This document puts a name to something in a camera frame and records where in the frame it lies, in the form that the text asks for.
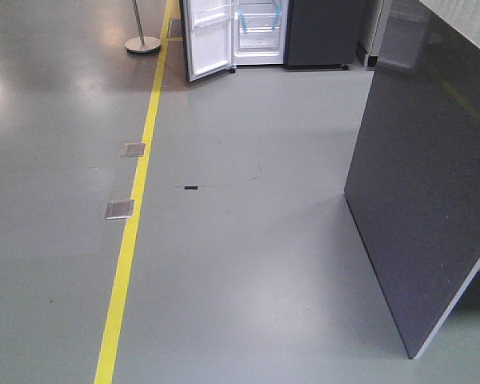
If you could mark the clear fridge crisper drawer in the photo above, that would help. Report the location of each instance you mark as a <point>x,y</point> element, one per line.
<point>258,39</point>

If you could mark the dark grey fridge body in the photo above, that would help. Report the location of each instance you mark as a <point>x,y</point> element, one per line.
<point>321,34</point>

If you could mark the open fridge door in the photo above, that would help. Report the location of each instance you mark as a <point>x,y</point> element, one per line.
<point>207,50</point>

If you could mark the lower glass fridge shelf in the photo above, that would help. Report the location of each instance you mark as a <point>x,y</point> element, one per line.
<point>259,22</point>

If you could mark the glass fridge shelf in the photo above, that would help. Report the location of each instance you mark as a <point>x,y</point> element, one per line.
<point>273,3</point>
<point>259,22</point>

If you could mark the middle glass fridge shelf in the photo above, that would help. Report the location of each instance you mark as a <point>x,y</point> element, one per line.
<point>273,3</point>

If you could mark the grey appliance beside fridge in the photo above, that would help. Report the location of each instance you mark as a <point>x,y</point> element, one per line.
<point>384,32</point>

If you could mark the metal floor plate far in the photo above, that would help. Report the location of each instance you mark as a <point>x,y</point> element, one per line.
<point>133,150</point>

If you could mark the metal floor plate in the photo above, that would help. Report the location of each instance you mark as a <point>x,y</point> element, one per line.
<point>119,209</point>
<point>133,150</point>

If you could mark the metal floor plate near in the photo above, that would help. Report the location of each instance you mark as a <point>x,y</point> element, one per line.
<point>119,209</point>

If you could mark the clear lower door bin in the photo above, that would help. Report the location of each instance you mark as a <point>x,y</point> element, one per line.
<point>206,18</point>

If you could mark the metal stand with round base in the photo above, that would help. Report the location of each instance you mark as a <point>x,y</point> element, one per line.
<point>141,44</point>

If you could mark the grey stone kitchen counter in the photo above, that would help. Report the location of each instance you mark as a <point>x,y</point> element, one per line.
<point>413,186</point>

